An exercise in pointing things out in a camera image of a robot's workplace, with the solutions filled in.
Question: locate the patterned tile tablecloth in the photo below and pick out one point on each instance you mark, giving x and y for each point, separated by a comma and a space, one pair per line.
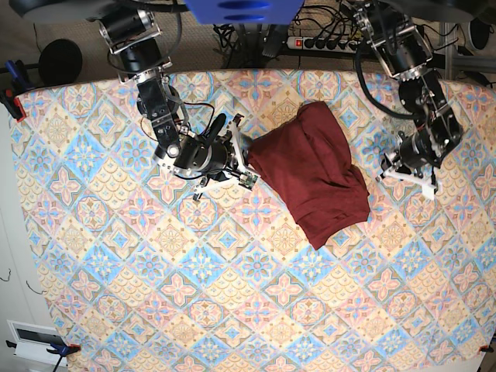
145, 278

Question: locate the blue orange clamp lower left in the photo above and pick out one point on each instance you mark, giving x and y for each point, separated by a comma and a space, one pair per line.
58, 350

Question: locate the black round stool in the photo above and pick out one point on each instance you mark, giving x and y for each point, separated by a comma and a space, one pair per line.
60, 63

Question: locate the white power strip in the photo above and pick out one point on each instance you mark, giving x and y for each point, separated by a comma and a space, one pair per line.
322, 44

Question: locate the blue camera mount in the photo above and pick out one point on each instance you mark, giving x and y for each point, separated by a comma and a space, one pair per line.
278, 12

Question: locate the white floor outlet box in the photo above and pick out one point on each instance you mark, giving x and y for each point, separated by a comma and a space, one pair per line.
32, 342

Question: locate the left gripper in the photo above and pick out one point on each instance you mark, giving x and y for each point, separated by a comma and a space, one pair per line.
405, 163

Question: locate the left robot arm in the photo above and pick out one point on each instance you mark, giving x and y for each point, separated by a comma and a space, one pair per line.
404, 54

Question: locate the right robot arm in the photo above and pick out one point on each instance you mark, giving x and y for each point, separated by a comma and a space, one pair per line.
129, 29

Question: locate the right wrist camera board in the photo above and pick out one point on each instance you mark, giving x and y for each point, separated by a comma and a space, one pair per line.
248, 180

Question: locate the orange clamp lower right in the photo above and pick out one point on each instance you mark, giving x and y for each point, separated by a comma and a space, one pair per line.
486, 349

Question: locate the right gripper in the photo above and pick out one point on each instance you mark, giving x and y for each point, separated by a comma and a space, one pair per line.
225, 159

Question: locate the maroon t-shirt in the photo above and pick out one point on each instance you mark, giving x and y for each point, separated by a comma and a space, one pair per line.
308, 162

